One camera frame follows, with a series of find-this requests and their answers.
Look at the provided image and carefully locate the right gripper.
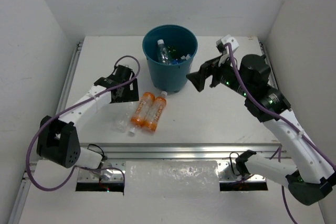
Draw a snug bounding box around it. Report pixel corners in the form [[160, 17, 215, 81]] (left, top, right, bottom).
[[186, 49, 251, 97]]

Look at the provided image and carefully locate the clear bottle white cap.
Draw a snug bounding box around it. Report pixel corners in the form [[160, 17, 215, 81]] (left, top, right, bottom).
[[112, 102, 135, 133]]

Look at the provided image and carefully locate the blue label bottle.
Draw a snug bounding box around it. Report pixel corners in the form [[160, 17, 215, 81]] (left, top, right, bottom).
[[180, 54, 191, 62], [172, 59, 183, 65]]

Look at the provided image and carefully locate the orange drink bottle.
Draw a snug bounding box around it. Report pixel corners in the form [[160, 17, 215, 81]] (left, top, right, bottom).
[[142, 91, 167, 133], [128, 92, 155, 136]]

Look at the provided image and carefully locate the green plastic bottle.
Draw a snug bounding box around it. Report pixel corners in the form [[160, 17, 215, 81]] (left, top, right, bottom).
[[168, 46, 177, 53]]

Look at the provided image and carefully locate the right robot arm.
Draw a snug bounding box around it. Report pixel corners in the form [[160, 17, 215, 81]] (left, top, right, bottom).
[[186, 54, 335, 206]]

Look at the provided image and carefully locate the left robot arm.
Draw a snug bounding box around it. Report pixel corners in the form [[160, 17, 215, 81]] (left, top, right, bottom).
[[36, 65, 139, 169]]

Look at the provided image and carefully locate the teal plastic bin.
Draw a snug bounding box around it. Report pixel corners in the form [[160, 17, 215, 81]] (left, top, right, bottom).
[[142, 25, 198, 93]]

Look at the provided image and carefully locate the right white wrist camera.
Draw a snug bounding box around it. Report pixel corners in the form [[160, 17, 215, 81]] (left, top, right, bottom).
[[216, 35, 239, 56]]

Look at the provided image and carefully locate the aluminium front rail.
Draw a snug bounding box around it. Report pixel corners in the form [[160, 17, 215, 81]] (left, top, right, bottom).
[[25, 142, 284, 183]]

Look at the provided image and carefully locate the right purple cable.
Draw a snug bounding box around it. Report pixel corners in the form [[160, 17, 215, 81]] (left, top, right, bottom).
[[225, 42, 336, 224]]

